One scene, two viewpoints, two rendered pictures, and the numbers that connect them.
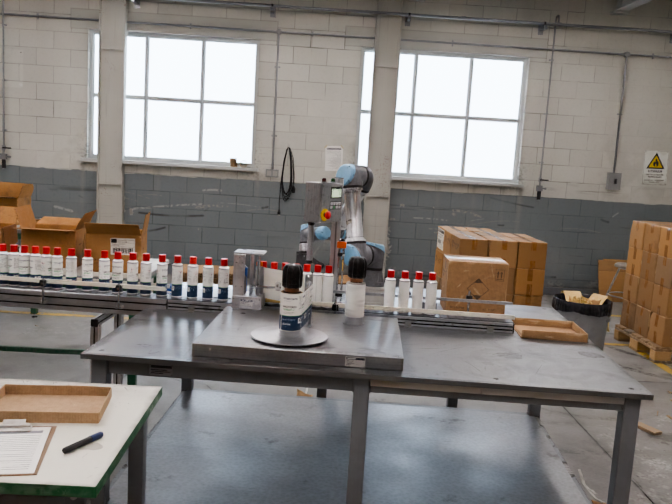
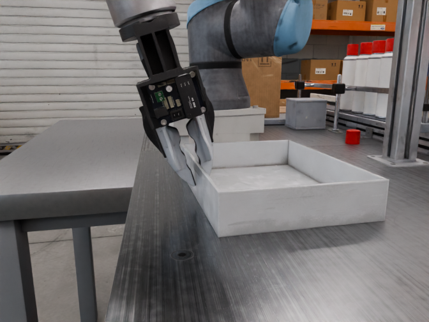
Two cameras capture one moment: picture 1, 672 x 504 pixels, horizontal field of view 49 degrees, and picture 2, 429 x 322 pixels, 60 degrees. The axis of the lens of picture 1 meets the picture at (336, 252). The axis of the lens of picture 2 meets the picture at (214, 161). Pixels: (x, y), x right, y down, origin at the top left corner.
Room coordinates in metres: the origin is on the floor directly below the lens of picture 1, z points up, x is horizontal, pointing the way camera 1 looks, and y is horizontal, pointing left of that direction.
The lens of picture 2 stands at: (4.09, 0.64, 1.00)
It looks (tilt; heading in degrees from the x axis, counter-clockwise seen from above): 13 degrees down; 259
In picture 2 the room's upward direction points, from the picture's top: straight up
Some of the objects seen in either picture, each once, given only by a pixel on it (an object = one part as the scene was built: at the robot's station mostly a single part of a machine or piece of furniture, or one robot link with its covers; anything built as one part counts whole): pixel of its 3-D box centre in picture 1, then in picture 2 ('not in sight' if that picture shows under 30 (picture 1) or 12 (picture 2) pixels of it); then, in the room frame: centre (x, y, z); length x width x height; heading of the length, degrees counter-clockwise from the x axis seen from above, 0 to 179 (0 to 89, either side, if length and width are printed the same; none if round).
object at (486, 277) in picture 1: (473, 284); (236, 76); (3.74, -0.72, 0.99); 0.30 x 0.24 x 0.27; 88
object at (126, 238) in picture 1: (117, 240); not in sight; (4.71, 1.42, 0.97); 0.51 x 0.39 x 0.37; 7
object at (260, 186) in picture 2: not in sight; (263, 175); (3.92, 0.14, 0.85); 0.27 x 0.20 x 0.05; 92
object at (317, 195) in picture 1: (323, 202); not in sight; (3.54, 0.07, 1.38); 0.17 x 0.10 x 0.19; 143
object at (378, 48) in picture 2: (403, 292); (375, 78); (3.44, -0.33, 0.98); 0.05 x 0.05 x 0.20
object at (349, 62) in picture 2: (431, 293); (350, 78); (3.44, -0.46, 0.98); 0.05 x 0.05 x 0.20
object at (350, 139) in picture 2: not in sight; (352, 136); (3.58, -0.18, 0.85); 0.03 x 0.03 x 0.03
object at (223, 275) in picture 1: (223, 279); not in sight; (3.47, 0.53, 0.98); 0.05 x 0.05 x 0.20
